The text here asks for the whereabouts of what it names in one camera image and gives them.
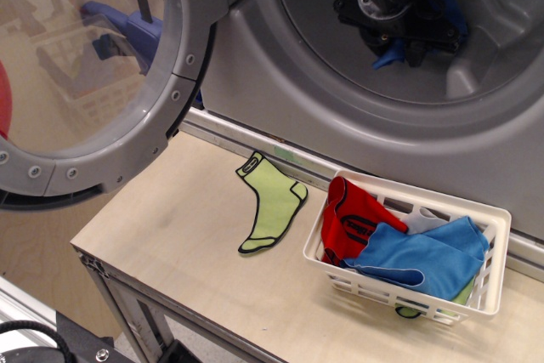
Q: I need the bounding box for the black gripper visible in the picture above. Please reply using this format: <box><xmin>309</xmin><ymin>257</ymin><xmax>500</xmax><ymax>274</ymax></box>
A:
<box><xmin>332</xmin><ymin>0</ymin><xmax>462</xmax><ymax>68</ymax></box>

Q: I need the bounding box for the dark blue felt cloth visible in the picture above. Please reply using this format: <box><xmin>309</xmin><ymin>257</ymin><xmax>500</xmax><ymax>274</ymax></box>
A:
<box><xmin>372</xmin><ymin>0</ymin><xmax>468</xmax><ymax>70</ymax></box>

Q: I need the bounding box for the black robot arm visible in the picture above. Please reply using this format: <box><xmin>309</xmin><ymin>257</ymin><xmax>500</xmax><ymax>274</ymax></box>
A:
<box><xmin>333</xmin><ymin>0</ymin><xmax>468</xmax><ymax>70</ymax></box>

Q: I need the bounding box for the grey toy washing machine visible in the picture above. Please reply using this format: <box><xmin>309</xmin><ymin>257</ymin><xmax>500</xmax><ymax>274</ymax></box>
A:
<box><xmin>177</xmin><ymin>0</ymin><xmax>544</xmax><ymax>283</ymax></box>

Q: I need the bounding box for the grey round machine door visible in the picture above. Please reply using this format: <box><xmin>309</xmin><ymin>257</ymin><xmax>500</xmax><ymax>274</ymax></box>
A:
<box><xmin>1</xmin><ymin>0</ymin><xmax>236</xmax><ymax>212</ymax></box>

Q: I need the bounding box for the white grey felt cloth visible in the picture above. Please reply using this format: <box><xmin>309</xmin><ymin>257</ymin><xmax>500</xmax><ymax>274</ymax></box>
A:
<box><xmin>400</xmin><ymin>207</ymin><xmax>448</xmax><ymax>235</ymax></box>

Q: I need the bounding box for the red felt shirt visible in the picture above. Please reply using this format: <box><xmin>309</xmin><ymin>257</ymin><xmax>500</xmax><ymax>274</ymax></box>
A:
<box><xmin>321</xmin><ymin>176</ymin><xmax>408</xmax><ymax>266</ymax></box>

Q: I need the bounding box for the green felt sock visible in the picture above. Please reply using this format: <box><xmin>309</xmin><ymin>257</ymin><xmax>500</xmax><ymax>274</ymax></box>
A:
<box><xmin>236</xmin><ymin>150</ymin><xmax>309</xmax><ymax>255</ymax></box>

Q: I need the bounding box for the light blue felt cloth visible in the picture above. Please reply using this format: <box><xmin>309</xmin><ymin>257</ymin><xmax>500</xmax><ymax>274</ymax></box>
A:
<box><xmin>341</xmin><ymin>216</ymin><xmax>490</xmax><ymax>301</ymax></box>

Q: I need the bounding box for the blue bar clamp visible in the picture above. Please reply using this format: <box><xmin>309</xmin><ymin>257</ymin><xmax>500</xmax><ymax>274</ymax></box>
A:
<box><xmin>80</xmin><ymin>1</ymin><xmax>163</xmax><ymax>75</ymax></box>

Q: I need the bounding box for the green sock in basket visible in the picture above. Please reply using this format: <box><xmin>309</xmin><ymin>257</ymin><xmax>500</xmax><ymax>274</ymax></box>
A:
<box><xmin>394</xmin><ymin>277</ymin><xmax>475</xmax><ymax>320</ymax></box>

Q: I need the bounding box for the red round object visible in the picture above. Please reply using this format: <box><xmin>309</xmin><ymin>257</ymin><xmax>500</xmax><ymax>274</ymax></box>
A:
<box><xmin>0</xmin><ymin>63</ymin><xmax>13</xmax><ymax>139</ymax></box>

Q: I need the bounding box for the aluminium table frame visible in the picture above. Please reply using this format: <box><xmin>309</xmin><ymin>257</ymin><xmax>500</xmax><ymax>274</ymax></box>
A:
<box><xmin>75</xmin><ymin>245</ymin><xmax>279</xmax><ymax>362</ymax></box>

